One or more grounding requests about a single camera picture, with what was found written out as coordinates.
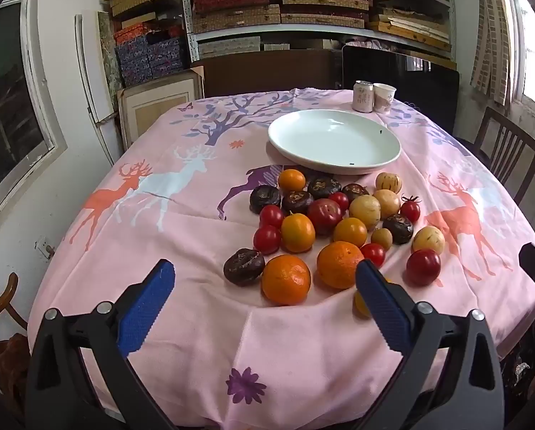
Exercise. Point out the white plate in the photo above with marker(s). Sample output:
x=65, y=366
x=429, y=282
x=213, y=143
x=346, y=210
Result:
x=330, y=143

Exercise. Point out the carved wooden chair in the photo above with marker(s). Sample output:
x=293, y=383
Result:
x=3, y=345

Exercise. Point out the wall socket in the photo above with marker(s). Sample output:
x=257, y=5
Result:
x=43, y=247

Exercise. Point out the small dark red apple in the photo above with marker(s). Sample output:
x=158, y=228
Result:
x=325, y=216

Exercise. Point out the white paper cup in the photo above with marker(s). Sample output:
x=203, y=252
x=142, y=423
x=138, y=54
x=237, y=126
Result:
x=384, y=97

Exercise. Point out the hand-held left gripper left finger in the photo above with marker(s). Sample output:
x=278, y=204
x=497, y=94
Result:
x=146, y=309

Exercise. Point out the red cherry tomato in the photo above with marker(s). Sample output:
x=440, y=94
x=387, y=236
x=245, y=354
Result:
x=338, y=200
x=373, y=254
x=272, y=216
x=266, y=239
x=423, y=267
x=410, y=210

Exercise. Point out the stack of woven flat boxes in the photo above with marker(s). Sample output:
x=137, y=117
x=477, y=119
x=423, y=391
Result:
x=236, y=15

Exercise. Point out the yellow striped pepino melon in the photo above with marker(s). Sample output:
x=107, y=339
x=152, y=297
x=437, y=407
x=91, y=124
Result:
x=388, y=182
x=428, y=240

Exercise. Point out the white board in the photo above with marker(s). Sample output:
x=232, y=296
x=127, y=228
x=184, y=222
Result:
x=88, y=71

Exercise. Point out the pink cloth bundle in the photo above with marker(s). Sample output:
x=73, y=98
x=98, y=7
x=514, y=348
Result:
x=370, y=44

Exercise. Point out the white framed window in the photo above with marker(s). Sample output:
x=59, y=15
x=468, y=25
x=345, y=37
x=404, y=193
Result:
x=8, y=98

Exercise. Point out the orange patterned box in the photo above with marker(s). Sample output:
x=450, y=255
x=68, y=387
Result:
x=133, y=33

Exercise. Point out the brown wooden panel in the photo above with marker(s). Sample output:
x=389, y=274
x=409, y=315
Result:
x=267, y=71

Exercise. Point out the large orange tangerine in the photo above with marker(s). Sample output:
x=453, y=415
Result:
x=337, y=264
x=286, y=279

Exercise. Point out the dark brown water chestnut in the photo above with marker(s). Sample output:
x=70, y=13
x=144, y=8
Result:
x=297, y=201
x=244, y=267
x=265, y=199
x=324, y=187
x=355, y=191
x=397, y=229

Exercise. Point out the dark wooden slatted chair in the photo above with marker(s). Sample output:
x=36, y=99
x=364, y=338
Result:
x=509, y=152

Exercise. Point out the small yellow pepino melon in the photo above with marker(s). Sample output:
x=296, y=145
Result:
x=381, y=238

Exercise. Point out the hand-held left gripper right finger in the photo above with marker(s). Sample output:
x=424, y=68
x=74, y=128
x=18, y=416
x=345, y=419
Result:
x=386, y=313

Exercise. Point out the brick pattern curtain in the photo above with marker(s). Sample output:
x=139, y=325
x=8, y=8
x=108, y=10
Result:
x=491, y=31

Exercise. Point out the black screen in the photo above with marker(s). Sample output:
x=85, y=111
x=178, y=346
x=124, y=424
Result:
x=397, y=80

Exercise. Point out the grey stone slab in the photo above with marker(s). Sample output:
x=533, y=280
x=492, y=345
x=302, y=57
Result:
x=107, y=53

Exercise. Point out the white metal shelving unit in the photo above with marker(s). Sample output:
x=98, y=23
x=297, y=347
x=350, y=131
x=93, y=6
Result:
x=321, y=31

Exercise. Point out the beige picture frame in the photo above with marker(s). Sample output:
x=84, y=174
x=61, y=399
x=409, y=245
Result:
x=160, y=105

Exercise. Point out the stack of blue patterned boxes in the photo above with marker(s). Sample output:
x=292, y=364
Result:
x=149, y=60

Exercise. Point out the pink deer print tablecloth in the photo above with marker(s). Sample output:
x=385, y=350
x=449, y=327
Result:
x=196, y=233

